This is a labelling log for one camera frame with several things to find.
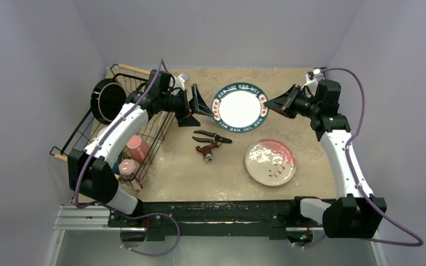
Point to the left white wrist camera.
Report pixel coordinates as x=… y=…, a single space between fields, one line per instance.
x=181 y=80

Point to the black handled pliers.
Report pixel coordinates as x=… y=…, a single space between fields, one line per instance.
x=210 y=137

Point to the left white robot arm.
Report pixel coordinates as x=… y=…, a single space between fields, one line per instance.
x=90 y=169

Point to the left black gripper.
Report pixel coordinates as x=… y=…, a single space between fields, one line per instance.
x=195 y=105

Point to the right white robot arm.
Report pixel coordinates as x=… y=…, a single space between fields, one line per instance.
x=356 y=212

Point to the red brown faucet tap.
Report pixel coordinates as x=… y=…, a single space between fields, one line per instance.
x=206 y=151

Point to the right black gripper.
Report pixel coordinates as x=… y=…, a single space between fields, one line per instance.
x=293 y=102

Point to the blue ceramic cup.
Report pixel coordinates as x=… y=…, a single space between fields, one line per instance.
x=115 y=168

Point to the green rimmed plate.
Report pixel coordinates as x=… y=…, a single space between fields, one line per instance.
x=239 y=107

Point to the black wire dish rack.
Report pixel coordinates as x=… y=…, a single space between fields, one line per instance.
x=89 y=129

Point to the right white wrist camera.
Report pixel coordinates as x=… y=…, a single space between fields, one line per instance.
x=312 y=79

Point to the pink faceted ceramic cup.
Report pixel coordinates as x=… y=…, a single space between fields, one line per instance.
x=128 y=168

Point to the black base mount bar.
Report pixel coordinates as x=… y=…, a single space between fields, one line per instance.
x=216 y=218

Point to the pink ceramic mug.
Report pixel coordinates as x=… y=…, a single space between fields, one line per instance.
x=138 y=148

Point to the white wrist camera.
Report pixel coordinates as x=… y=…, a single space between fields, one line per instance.
x=181 y=80
x=312 y=79

